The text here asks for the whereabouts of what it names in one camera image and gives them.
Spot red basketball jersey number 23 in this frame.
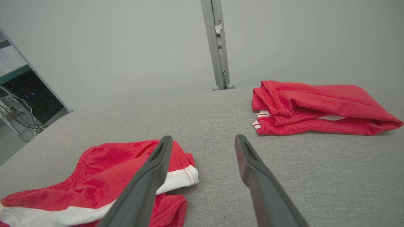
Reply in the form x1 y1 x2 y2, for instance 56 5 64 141
252 80 404 136

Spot grey partition joint post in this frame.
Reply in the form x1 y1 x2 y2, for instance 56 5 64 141
200 0 236 91

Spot red shorts with white trim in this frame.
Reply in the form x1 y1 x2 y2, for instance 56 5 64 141
0 140 199 227

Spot teal flat box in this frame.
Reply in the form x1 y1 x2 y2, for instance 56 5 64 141
0 65 32 84

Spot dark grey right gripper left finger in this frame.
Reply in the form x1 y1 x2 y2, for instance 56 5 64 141
98 136 174 227

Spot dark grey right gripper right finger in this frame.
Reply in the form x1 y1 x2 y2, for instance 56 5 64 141
235 135 310 227

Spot black computer tower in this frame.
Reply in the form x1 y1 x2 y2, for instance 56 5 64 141
0 70 65 126

